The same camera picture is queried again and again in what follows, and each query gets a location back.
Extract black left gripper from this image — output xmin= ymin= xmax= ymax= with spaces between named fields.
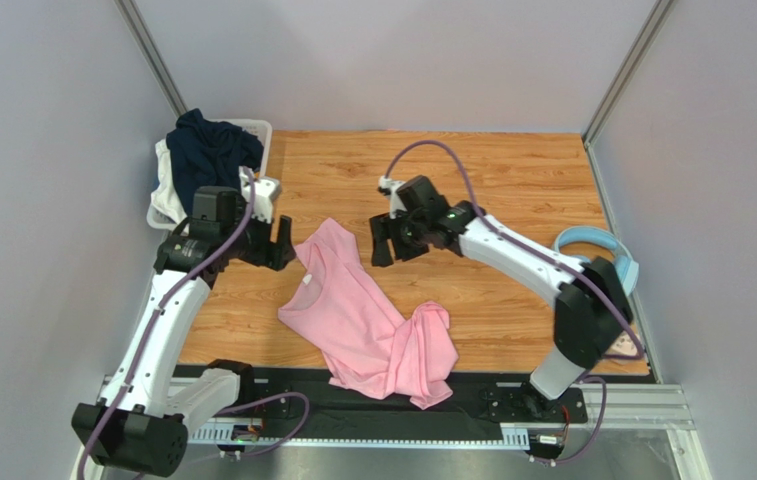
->
xmin=222 ymin=201 xmax=297 ymax=271

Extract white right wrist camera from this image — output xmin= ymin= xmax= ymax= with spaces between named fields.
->
xmin=378 ymin=176 xmax=407 ymax=219

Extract aluminium frame rail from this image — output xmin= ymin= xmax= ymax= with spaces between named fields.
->
xmin=71 ymin=363 xmax=709 ymax=479

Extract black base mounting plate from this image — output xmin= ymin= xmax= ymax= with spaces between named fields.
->
xmin=236 ymin=367 xmax=588 ymax=441

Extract pink t shirt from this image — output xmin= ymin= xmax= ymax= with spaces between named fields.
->
xmin=278 ymin=218 xmax=459 ymax=410

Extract left aluminium corner post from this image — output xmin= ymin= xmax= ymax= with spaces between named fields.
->
xmin=115 ymin=0 xmax=188 ymax=117

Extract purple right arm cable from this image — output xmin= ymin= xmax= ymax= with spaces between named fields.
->
xmin=383 ymin=139 xmax=647 ymax=466

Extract light blue headphones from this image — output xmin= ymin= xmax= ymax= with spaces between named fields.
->
xmin=553 ymin=225 xmax=641 ymax=297

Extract right aluminium corner post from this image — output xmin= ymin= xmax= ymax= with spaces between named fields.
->
xmin=582 ymin=0 xmax=677 ymax=146

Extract white t shirt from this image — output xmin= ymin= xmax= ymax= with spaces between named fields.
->
xmin=150 ymin=140 xmax=187 ymax=225

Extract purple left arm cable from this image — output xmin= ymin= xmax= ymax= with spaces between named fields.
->
xmin=75 ymin=167 xmax=313 ymax=480

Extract aluminium corner post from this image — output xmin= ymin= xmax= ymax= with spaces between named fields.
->
xmin=582 ymin=0 xmax=677 ymax=146
xmin=115 ymin=0 xmax=188 ymax=117

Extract white plastic laundry basket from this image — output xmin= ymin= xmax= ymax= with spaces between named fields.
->
xmin=146 ymin=118 xmax=273 ymax=231

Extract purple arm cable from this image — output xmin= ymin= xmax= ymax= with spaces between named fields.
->
xmin=383 ymin=139 xmax=647 ymax=466
xmin=75 ymin=167 xmax=313 ymax=480

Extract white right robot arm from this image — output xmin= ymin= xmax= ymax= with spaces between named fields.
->
xmin=369 ymin=175 xmax=634 ymax=400

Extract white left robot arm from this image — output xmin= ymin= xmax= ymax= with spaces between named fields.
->
xmin=71 ymin=177 xmax=295 ymax=477

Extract navy blue t shirt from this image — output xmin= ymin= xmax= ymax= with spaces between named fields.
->
xmin=165 ymin=108 xmax=265 ymax=215

